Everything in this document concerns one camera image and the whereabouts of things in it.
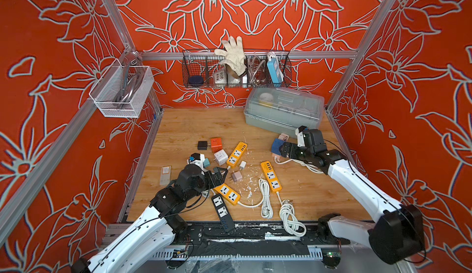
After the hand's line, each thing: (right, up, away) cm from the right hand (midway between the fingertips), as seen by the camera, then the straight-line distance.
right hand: (283, 148), depth 82 cm
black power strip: (-27, -27, -5) cm, 39 cm away
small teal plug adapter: (-37, -9, +10) cm, 40 cm away
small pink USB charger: (-21, -14, +5) cm, 26 cm away
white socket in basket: (-30, +37, +12) cm, 49 cm away
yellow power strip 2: (-3, -16, +3) cm, 17 cm away
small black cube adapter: (-41, -1, +19) cm, 45 cm away
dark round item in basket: (-44, +36, +17) cm, 60 cm away
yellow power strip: (-25, -21, -1) cm, 33 cm away
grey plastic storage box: (+2, +18, +12) cm, 22 cm away
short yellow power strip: (-22, -7, +12) cm, 26 cm away
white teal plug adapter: (-29, -5, +9) cm, 31 cm away
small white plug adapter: (-18, -10, +10) cm, 23 cm away
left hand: (-28, -9, -8) cm, 30 cm away
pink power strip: (+5, +4, +17) cm, 18 cm away
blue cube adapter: (-1, 0, +13) cm, 13 cm away
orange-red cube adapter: (-32, +1, +14) cm, 35 cm away
